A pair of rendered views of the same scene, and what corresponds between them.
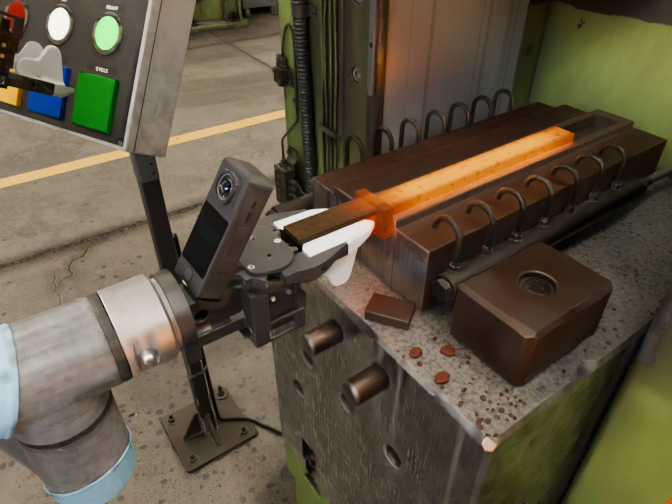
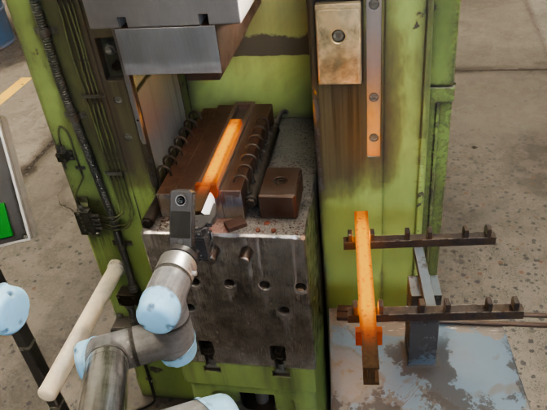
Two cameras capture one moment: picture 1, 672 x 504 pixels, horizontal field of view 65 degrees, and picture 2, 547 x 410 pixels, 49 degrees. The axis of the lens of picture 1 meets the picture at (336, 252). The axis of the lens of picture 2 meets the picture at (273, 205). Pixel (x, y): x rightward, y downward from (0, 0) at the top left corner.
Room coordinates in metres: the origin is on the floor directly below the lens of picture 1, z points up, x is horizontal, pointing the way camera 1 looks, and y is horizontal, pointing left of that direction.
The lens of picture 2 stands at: (-0.48, 0.59, 1.73)
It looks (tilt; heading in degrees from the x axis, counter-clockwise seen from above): 36 degrees down; 319
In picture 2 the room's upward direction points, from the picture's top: 7 degrees counter-clockwise
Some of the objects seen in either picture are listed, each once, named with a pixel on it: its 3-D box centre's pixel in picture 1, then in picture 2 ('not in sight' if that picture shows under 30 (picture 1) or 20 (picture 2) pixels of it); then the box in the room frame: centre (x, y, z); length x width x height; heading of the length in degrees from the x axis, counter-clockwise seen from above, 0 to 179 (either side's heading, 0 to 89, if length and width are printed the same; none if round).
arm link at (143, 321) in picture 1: (143, 325); (177, 269); (0.31, 0.16, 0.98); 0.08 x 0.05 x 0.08; 35
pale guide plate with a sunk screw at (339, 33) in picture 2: not in sight; (339, 44); (0.29, -0.32, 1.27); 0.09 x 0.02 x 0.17; 35
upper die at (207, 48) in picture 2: not in sight; (197, 14); (0.59, -0.20, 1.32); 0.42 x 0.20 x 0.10; 125
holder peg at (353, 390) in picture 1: (365, 385); (245, 256); (0.33, -0.03, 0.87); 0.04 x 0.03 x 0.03; 125
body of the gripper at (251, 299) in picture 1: (232, 292); (188, 245); (0.36, 0.09, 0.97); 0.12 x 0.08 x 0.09; 125
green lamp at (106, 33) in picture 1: (107, 33); not in sight; (0.76, 0.32, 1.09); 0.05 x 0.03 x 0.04; 35
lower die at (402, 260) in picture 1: (493, 177); (220, 154); (0.59, -0.20, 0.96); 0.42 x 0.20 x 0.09; 125
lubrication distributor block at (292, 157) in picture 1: (289, 186); (89, 220); (0.85, 0.09, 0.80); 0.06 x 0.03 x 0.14; 35
